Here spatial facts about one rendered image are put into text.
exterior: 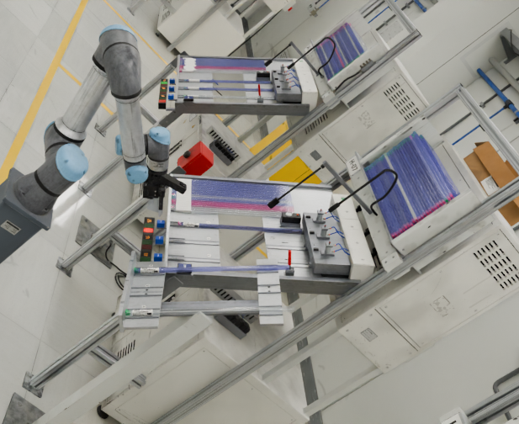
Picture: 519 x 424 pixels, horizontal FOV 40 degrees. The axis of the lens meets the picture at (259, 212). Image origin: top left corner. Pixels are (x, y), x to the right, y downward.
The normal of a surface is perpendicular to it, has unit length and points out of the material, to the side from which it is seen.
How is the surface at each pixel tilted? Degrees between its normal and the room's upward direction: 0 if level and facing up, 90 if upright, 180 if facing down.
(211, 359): 90
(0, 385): 0
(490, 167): 80
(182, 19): 90
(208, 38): 90
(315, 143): 90
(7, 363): 0
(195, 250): 43
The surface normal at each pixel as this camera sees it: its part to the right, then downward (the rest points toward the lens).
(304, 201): 0.12, -0.84
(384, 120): 0.07, 0.54
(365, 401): -0.64, -0.62
